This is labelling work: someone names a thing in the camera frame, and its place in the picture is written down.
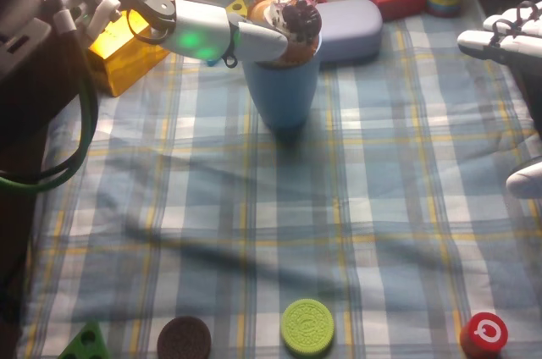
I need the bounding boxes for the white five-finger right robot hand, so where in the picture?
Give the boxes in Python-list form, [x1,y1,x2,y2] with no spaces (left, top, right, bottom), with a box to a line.
[456,0,542,200]

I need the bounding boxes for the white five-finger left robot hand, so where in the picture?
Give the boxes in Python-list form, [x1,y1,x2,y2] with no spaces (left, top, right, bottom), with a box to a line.
[71,0,300,69]

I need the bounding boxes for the dark berry topped toy cupcake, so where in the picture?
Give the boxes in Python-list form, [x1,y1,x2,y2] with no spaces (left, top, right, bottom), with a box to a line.
[246,0,324,70]

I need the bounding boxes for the blue plastic cup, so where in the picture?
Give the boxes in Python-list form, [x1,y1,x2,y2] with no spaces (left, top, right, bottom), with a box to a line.
[241,36,325,130]

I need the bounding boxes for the yellow triangle block with holes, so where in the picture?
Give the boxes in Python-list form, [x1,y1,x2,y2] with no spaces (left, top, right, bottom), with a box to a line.
[224,0,249,17]

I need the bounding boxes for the shiny gold bar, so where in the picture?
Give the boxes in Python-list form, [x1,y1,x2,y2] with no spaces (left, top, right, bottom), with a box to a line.
[87,0,198,98]

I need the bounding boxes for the lilac glasses case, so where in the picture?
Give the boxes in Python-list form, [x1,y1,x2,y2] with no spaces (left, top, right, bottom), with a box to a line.
[315,0,384,66]

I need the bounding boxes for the blue plaid tablecloth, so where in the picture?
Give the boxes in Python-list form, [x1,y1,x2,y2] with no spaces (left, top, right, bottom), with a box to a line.
[16,0,542,359]

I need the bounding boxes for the red cylinder block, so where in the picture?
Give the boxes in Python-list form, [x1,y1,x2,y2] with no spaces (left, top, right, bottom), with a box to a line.
[460,311,510,356]

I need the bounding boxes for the brown sandwich cookie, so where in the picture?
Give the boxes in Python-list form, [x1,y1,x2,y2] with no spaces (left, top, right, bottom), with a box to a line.
[156,315,213,359]

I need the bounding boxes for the green sandwich cookie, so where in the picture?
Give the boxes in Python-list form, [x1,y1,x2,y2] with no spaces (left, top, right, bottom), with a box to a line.
[280,298,336,356]

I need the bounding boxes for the green triangle block with holes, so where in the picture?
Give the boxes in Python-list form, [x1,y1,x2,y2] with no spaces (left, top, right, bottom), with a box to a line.
[57,320,111,359]

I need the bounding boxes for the red ring block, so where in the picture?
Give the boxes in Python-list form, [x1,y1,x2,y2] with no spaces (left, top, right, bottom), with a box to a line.
[428,7,462,19]

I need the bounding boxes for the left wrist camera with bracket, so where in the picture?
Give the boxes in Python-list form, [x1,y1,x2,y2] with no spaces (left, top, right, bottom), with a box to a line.
[0,0,124,80]

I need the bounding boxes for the green cable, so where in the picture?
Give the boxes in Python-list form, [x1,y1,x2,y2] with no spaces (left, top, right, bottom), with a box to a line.
[0,75,101,195]

